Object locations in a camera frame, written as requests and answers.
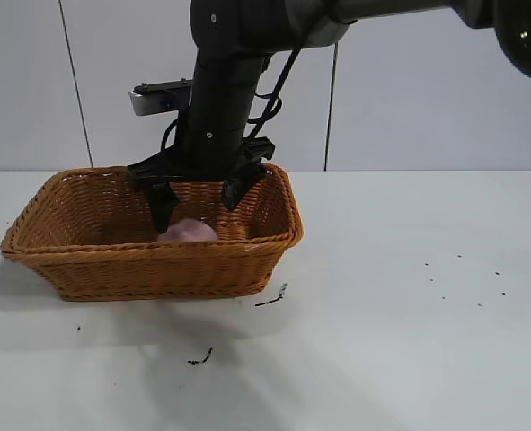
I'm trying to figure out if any black camera cable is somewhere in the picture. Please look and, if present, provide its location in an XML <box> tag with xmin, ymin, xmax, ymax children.
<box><xmin>159</xmin><ymin>116</ymin><xmax>181</xmax><ymax>156</ymax></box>

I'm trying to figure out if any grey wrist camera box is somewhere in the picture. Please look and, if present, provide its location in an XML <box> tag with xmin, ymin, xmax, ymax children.
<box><xmin>128</xmin><ymin>79</ymin><xmax>195</xmax><ymax>118</ymax></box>

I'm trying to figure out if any brown woven wicker basket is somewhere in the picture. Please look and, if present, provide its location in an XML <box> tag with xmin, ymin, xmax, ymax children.
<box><xmin>0</xmin><ymin>162</ymin><xmax>305</xmax><ymax>303</ymax></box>

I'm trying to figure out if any black coiled arm cable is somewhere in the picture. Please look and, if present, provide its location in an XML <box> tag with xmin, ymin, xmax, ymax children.
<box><xmin>245</xmin><ymin>43</ymin><xmax>304</xmax><ymax>141</ymax></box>

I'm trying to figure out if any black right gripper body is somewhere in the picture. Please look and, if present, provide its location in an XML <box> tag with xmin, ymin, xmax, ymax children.
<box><xmin>127</xmin><ymin>128</ymin><xmax>277</xmax><ymax>190</ymax></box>

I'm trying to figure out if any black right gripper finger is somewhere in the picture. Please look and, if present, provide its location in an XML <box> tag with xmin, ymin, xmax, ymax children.
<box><xmin>221</xmin><ymin>166</ymin><xmax>267</xmax><ymax>213</ymax></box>
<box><xmin>140</xmin><ymin>180</ymin><xmax>179</xmax><ymax>235</ymax></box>

